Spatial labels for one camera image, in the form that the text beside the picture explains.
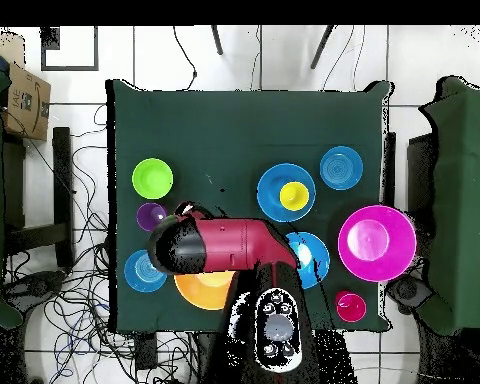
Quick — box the green plastic bowl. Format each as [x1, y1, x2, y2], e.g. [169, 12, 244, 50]
[131, 157, 175, 201]

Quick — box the blue plastic bowl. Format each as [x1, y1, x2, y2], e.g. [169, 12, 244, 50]
[285, 231, 332, 290]
[256, 162, 317, 224]

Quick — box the yellow plastic cup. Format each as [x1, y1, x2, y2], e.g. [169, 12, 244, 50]
[278, 180, 311, 212]

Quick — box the large pink plastic bowl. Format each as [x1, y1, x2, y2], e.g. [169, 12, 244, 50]
[337, 204, 418, 284]

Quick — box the purple plastic cup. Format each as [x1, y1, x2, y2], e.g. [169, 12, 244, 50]
[135, 202, 169, 233]

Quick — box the large orange plastic bowl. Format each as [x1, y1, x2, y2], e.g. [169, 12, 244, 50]
[173, 270, 237, 312]

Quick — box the translucent blue shallow bowl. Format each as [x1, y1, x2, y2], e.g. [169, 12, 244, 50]
[318, 145, 364, 192]
[123, 248, 169, 294]

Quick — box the dark green table cloth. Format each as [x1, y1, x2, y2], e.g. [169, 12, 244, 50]
[105, 78, 395, 334]

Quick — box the black table foot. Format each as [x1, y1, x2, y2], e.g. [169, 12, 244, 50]
[133, 331, 159, 371]

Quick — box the dark grey tripod leg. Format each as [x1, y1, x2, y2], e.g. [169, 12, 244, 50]
[210, 25, 225, 56]
[309, 25, 336, 70]

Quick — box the red plastic cup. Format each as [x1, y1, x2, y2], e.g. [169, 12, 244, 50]
[334, 290, 368, 324]

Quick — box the cardboard box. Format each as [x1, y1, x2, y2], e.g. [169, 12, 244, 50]
[0, 61, 52, 142]

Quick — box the tangle of floor cables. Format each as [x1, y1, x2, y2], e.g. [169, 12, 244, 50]
[3, 103, 193, 384]

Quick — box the black stool frame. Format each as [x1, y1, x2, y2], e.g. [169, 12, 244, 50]
[1, 126, 76, 270]

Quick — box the thin black cable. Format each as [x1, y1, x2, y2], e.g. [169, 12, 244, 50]
[172, 25, 198, 91]

